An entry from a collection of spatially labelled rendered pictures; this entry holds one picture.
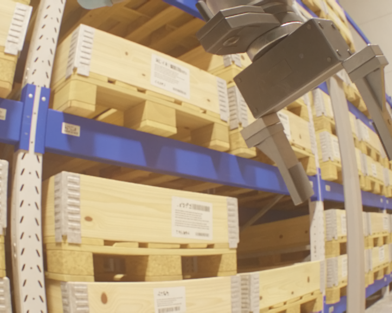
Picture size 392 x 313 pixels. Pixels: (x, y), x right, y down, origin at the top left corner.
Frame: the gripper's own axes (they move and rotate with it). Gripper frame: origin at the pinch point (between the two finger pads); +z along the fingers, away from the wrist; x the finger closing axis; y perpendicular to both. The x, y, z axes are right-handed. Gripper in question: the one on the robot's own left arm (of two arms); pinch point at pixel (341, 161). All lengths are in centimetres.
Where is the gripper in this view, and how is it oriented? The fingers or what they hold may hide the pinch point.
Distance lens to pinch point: 39.4
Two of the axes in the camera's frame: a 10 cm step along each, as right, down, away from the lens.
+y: 7.3, -2.7, 6.2
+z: 4.3, 8.9, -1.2
